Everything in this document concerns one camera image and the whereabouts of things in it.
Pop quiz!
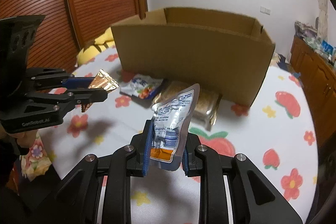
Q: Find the white wall switch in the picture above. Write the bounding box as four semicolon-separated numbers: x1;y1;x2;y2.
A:
260;6;270;15

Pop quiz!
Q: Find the beige curtain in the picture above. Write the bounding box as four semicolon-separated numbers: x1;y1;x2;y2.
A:
317;0;328;40

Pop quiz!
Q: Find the clear wrapped cracker pack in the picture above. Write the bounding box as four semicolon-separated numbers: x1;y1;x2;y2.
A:
153;81;222;131

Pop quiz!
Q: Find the copper foil snack packet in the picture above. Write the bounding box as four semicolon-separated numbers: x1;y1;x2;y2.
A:
80;69;120;112

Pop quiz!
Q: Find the silver pouch snack packet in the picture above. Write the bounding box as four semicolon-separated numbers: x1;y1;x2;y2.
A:
150;84;200;171

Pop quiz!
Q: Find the white blue snack bag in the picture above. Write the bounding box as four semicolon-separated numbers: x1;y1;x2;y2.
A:
120;74;164;100

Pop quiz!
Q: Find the yellow plush toy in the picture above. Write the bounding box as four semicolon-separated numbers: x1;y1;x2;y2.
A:
77;27;115;67

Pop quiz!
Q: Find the white floral fruit blanket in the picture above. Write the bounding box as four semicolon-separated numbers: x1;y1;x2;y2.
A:
39;45;320;224

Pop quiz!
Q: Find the brown cardboard box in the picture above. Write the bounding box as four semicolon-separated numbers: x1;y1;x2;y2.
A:
111;7;275;106

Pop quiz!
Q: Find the wooden sideboard cabinet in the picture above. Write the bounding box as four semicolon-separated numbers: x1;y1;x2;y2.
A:
290;36;336;147

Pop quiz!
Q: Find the floral quilt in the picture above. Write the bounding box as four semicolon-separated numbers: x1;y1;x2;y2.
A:
17;131;52;181

